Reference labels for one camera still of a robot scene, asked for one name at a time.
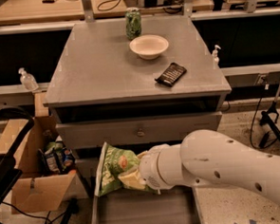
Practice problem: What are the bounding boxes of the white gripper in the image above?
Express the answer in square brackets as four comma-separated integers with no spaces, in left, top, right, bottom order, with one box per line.
[119,144,171,191]

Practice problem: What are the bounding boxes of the green jalapeno chip bag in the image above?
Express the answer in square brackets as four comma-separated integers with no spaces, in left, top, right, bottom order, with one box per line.
[94,142,154,197]

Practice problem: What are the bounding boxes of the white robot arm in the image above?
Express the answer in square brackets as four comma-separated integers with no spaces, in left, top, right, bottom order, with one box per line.
[119,130,280,205]

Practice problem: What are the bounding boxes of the grey bottom drawer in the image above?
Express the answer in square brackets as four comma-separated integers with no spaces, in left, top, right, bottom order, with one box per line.
[91,186,202,224]

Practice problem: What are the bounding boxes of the grey drawer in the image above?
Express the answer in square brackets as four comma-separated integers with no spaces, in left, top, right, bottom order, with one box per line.
[56,112,222,149]
[91,186,202,224]
[76,158,100,178]

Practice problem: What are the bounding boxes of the grey top drawer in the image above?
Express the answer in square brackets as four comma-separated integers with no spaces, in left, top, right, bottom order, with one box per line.
[56,112,222,149]

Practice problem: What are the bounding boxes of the grey middle drawer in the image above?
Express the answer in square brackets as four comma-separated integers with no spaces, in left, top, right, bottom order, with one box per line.
[76,158,100,178]

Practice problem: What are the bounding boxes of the grey wooden drawer cabinet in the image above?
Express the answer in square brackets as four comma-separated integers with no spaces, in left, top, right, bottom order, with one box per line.
[39,11,241,224]

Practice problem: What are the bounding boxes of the snack bags in box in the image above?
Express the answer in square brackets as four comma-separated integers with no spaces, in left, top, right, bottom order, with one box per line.
[38,141,76,175]

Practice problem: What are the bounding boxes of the black snack bar packet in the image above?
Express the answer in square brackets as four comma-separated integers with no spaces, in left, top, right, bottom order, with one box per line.
[155,63,187,87]

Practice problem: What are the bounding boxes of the brown cardboard box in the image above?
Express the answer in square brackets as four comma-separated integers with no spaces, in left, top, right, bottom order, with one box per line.
[0,90,81,216]

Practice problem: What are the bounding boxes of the white ceramic bowl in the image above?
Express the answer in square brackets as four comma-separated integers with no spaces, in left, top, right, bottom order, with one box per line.
[129,34,169,60]

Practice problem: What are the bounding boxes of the white pump bottle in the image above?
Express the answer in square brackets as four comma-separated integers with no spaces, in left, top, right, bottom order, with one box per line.
[212,45,221,65]

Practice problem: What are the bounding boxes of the clear sanitizer bottle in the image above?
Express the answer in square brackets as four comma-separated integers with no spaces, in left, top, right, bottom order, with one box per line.
[19,67,39,91]

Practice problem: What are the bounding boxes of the green soda can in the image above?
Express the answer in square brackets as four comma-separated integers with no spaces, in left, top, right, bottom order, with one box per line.
[124,7,141,40]

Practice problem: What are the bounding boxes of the wooden desk behind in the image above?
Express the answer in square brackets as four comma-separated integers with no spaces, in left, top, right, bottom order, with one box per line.
[0,0,215,27]

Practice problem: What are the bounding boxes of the black chair frame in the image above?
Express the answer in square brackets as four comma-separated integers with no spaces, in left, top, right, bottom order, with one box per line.
[0,105,79,224]

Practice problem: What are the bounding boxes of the black stand with cables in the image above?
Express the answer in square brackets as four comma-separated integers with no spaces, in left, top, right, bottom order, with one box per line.
[249,82,280,150]

